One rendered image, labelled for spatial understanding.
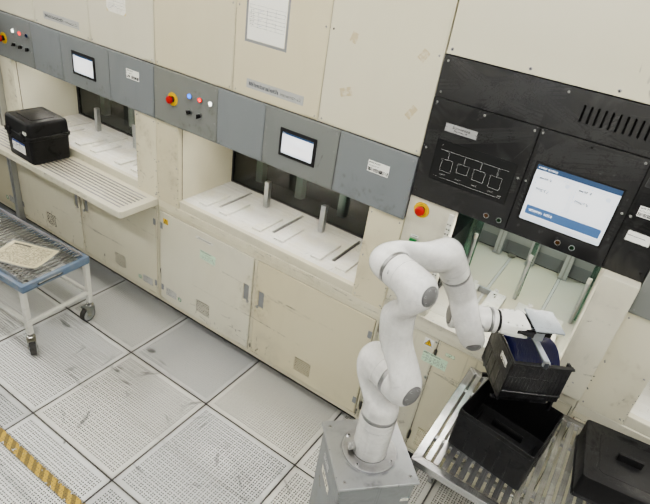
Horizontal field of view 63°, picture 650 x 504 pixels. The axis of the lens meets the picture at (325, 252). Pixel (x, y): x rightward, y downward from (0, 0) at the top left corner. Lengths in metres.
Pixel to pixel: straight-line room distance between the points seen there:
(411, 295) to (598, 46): 1.00
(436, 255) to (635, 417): 1.21
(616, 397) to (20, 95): 3.82
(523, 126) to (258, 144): 1.21
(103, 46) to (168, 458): 2.17
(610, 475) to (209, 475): 1.70
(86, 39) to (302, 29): 1.46
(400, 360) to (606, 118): 1.01
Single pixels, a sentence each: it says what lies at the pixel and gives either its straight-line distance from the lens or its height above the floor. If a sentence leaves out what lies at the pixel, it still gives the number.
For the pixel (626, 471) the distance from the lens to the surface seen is 2.20.
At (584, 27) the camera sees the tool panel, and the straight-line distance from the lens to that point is 1.94.
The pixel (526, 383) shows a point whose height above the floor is 1.08.
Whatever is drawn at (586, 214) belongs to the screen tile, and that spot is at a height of 1.57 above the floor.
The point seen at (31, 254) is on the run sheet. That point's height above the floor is 0.46.
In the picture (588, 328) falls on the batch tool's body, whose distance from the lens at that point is 2.16.
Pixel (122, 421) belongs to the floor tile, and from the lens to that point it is 3.04.
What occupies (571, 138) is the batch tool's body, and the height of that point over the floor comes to 1.79.
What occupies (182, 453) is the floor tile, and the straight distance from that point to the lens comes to 2.88.
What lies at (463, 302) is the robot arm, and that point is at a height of 1.37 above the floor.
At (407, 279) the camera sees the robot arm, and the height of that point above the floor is 1.54.
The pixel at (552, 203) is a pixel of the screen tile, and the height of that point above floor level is 1.56.
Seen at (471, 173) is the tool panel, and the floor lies 1.57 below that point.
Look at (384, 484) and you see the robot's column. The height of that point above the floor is 0.76.
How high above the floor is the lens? 2.27
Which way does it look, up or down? 31 degrees down
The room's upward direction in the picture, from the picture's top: 9 degrees clockwise
